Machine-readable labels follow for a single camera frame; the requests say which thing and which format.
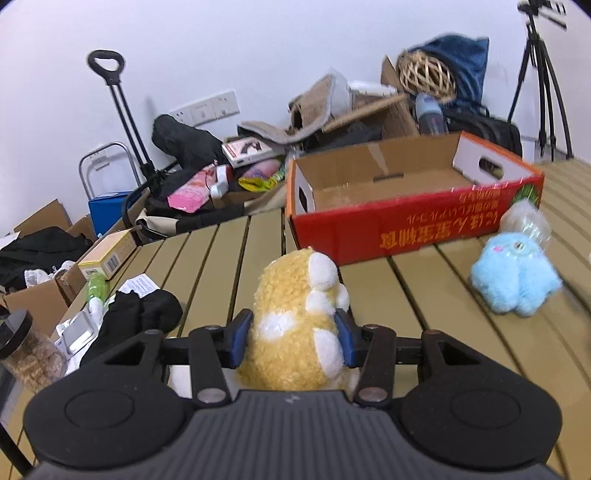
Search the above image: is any small white picture box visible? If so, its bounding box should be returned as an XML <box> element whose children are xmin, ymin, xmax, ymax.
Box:
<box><xmin>222</xmin><ymin>136</ymin><xmax>284</xmax><ymax>168</ymax></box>

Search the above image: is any yellow green snack packet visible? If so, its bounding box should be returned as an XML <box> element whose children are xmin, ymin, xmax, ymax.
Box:
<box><xmin>238</xmin><ymin>168</ymin><xmax>287</xmax><ymax>192</ymax></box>

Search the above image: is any yellow and white plush toy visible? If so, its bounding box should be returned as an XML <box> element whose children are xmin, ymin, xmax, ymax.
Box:
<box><xmin>236</xmin><ymin>247</ymin><xmax>361</xmax><ymax>393</ymax></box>

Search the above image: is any white flat packet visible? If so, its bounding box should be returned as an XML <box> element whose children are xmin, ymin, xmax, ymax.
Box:
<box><xmin>55</xmin><ymin>310</ymin><xmax>100</xmax><ymax>356</ymax></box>

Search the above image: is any pink packet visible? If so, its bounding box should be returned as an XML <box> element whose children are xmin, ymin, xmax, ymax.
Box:
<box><xmin>167</xmin><ymin>164</ymin><xmax>232</xmax><ymax>213</ymax></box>

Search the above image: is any blue plush toy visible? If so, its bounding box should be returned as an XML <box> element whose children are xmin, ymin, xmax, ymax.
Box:
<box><xmin>470</xmin><ymin>231</ymin><xmax>564</xmax><ymax>318</ymax></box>

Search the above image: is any yellow carton box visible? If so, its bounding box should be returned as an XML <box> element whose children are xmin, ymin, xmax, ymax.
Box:
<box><xmin>78</xmin><ymin>229</ymin><xmax>138</xmax><ymax>280</ymax></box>

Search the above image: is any blue water bottle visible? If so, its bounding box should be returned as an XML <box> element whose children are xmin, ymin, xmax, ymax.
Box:
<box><xmin>414</xmin><ymin>92</ymin><xmax>448</xmax><ymax>137</ymax></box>

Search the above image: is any large brown cardboard box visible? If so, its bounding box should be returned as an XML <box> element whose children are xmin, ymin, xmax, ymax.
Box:
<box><xmin>0</xmin><ymin>198</ymin><xmax>98</xmax><ymax>324</ymax></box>

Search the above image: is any white plastic container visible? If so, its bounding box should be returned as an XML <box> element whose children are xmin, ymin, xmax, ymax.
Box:
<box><xmin>346</xmin><ymin>79</ymin><xmax>386</xmax><ymax>97</ymax></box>

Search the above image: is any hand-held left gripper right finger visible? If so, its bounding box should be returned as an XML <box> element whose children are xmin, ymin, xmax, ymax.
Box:
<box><xmin>334</xmin><ymin>307</ymin><xmax>509</xmax><ymax>409</ymax></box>

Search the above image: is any dark blue fabric bag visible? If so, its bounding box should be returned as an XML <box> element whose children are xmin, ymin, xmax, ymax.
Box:
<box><xmin>409</xmin><ymin>34</ymin><xmax>490</xmax><ymax>109</ymax></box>

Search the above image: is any clear plastic bag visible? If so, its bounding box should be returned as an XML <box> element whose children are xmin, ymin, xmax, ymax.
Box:
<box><xmin>501</xmin><ymin>198</ymin><xmax>552</xmax><ymax>252</ymax></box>

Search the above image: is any blue box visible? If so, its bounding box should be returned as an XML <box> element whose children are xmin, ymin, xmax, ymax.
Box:
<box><xmin>88</xmin><ymin>191</ymin><xmax>139</xmax><ymax>238</ymax></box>

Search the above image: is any black soft bag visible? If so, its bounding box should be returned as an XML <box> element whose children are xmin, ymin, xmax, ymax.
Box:
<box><xmin>152</xmin><ymin>114</ymin><xmax>229</xmax><ymax>174</ymax></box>

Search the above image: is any black tripod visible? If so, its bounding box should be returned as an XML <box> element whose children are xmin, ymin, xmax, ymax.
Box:
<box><xmin>507</xmin><ymin>4</ymin><xmax>574</xmax><ymax>160</ymax></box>

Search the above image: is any open brown cardboard box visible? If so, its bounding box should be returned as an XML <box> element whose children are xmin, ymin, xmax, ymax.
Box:
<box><xmin>323</xmin><ymin>54</ymin><xmax>419</xmax><ymax>139</ymax></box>

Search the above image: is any white wall outlet strip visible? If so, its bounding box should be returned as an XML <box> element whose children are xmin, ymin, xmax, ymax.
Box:
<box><xmin>168</xmin><ymin>90</ymin><xmax>241</xmax><ymax>126</ymax></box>

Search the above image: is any black cloth bundle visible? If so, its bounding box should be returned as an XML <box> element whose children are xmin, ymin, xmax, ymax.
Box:
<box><xmin>81</xmin><ymin>291</ymin><xmax>183</xmax><ymax>365</ymax></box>

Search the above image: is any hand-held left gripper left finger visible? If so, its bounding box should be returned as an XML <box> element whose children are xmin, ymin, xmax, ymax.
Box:
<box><xmin>78</xmin><ymin>308</ymin><xmax>254</xmax><ymax>407</ymax></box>

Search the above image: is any olive slatted folding table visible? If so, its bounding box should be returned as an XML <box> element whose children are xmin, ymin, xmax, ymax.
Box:
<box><xmin>0</xmin><ymin>159</ymin><xmax>591</xmax><ymax>480</ymax></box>

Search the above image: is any red cardboard box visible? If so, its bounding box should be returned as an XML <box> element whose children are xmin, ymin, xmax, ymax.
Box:
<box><xmin>285</xmin><ymin>130</ymin><xmax>546</xmax><ymax>267</ymax></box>

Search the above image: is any black telescopic pull handle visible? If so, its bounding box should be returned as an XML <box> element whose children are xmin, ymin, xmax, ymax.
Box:
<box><xmin>88</xmin><ymin>49</ymin><xmax>158</xmax><ymax>185</ymax></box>

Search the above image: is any wicker ball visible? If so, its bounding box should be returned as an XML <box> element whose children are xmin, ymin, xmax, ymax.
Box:
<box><xmin>398</xmin><ymin>50</ymin><xmax>457</xmax><ymax>99</ymax></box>

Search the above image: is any pile of dark clothes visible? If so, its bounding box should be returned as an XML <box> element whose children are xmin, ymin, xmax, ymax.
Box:
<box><xmin>0</xmin><ymin>227</ymin><xmax>93</xmax><ymax>291</ymax></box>

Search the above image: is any clear jar with black lid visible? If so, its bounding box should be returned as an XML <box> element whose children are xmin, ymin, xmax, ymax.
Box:
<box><xmin>0</xmin><ymin>310</ymin><xmax>69</xmax><ymax>393</ymax></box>

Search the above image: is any white paper sheet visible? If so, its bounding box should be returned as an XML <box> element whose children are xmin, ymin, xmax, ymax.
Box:
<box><xmin>115</xmin><ymin>273</ymin><xmax>160</xmax><ymax>296</ymax></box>

